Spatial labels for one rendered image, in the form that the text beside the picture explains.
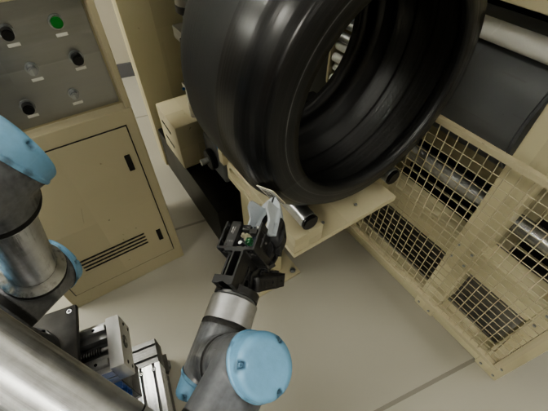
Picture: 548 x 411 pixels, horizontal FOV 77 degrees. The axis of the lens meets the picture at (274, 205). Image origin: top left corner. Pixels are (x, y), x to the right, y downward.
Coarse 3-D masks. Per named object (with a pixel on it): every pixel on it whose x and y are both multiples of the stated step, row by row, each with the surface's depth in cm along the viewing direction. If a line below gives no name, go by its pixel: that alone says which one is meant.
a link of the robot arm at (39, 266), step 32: (0, 128) 38; (0, 160) 37; (32, 160) 40; (0, 192) 38; (32, 192) 42; (0, 224) 41; (32, 224) 50; (0, 256) 51; (32, 256) 55; (64, 256) 73; (0, 288) 66; (32, 288) 65; (64, 288) 73
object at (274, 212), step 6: (270, 204) 61; (276, 204) 65; (270, 210) 61; (276, 210) 63; (270, 216) 61; (276, 216) 63; (282, 216) 64; (270, 222) 61; (276, 222) 62; (270, 228) 60; (276, 228) 61; (270, 234) 60
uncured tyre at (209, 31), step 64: (192, 0) 57; (256, 0) 46; (320, 0) 44; (384, 0) 85; (448, 0) 73; (192, 64) 60; (256, 64) 48; (320, 64) 49; (384, 64) 94; (448, 64) 73; (256, 128) 54; (320, 128) 101; (384, 128) 93; (320, 192) 73
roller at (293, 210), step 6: (282, 204) 86; (288, 210) 84; (294, 210) 82; (300, 210) 82; (306, 210) 81; (294, 216) 83; (300, 216) 81; (306, 216) 80; (312, 216) 80; (300, 222) 81; (306, 222) 80; (312, 222) 82; (306, 228) 82
